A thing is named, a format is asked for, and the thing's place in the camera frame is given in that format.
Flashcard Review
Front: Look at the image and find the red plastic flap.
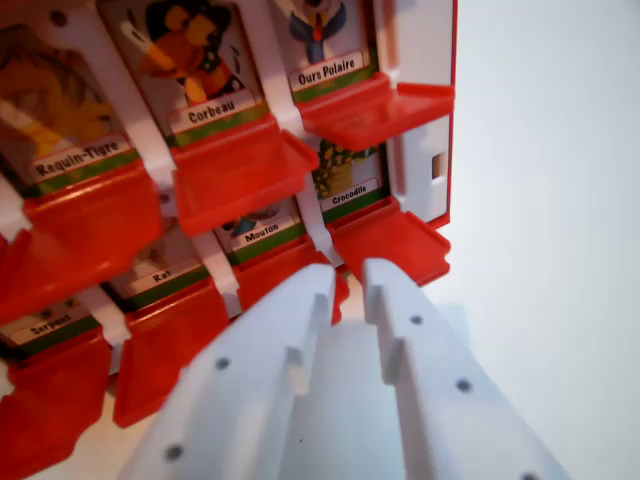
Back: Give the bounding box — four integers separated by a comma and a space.
232, 234, 351, 326
113, 277, 236, 429
294, 72, 457, 151
169, 112, 321, 237
0, 162, 166, 326
0, 327, 114, 479
327, 197, 451, 287

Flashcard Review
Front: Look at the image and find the Rat picture card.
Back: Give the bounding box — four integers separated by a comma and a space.
102, 234, 211, 309

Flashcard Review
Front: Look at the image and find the Mouton picture card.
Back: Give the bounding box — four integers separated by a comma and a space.
214, 199, 309, 266

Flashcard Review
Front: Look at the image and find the Serpent picture card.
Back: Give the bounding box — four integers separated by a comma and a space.
0, 294, 104, 361

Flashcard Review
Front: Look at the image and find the Crocodile picture card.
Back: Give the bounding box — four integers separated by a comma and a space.
309, 137, 389, 224

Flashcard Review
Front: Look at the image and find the Ours Polaire picture card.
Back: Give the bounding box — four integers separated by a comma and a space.
272, 0, 381, 106

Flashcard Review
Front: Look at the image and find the Requin-Tigre picture card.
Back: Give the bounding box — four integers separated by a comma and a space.
0, 24, 146, 199

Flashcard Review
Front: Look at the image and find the Corbeau picture card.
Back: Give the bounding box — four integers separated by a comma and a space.
99, 0, 271, 149

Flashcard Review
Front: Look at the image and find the red and white game board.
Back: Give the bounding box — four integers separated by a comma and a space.
0, 0, 459, 480

